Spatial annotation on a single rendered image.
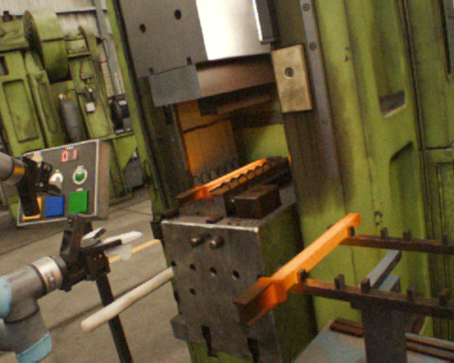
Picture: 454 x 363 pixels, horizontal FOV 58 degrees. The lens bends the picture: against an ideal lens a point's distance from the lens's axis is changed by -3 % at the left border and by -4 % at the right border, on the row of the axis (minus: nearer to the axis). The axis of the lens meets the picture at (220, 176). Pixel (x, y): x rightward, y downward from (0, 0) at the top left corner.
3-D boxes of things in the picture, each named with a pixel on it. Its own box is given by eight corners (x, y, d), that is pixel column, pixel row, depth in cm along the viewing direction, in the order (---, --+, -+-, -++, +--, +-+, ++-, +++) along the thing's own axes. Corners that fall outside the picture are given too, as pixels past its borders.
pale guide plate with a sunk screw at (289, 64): (310, 110, 111) (299, 44, 108) (281, 113, 117) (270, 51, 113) (314, 108, 113) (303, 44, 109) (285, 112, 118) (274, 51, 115)
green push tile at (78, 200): (86, 211, 142) (87, 190, 144) (68, 213, 144) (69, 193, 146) (89, 212, 143) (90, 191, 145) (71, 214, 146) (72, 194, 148)
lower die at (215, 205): (227, 217, 125) (221, 190, 123) (179, 215, 138) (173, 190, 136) (296, 177, 155) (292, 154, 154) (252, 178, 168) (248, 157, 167)
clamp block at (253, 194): (261, 219, 117) (256, 197, 115) (236, 218, 122) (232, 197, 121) (283, 205, 126) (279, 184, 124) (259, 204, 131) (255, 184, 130)
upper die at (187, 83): (201, 97, 117) (195, 63, 115) (154, 107, 130) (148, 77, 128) (279, 80, 148) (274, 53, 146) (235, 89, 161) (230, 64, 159)
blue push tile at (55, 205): (62, 214, 145) (63, 193, 147) (45, 216, 147) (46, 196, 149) (65, 215, 146) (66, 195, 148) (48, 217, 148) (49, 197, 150)
